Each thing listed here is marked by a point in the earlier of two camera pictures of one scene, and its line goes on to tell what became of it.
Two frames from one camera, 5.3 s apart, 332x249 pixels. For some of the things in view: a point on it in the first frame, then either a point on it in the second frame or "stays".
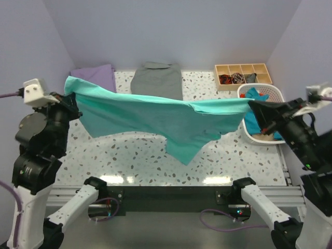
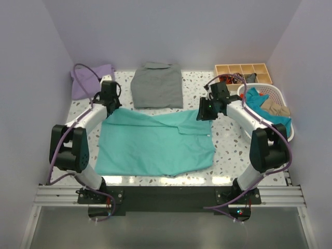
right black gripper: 277,112 -> 203,114
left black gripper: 68,101 -> 118,103
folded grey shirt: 158,79 stays
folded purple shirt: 101,76 stays
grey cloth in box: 251,78 stays
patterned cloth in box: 238,78 stays
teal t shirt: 190,124 -> 137,143
